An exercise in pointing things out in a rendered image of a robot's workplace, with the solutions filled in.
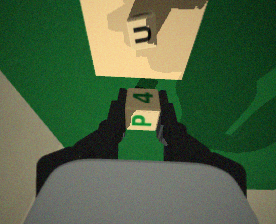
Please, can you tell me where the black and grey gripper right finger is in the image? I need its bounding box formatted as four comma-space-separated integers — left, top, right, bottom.
156, 90, 247, 199

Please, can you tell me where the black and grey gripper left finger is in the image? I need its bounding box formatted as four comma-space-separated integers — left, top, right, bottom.
36, 88, 127, 197

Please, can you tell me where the beige flat mat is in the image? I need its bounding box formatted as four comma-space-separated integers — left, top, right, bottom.
80, 0, 208, 80

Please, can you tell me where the beige letter block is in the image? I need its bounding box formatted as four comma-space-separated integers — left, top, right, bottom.
126, 10, 157, 50
125, 88, 161, 131

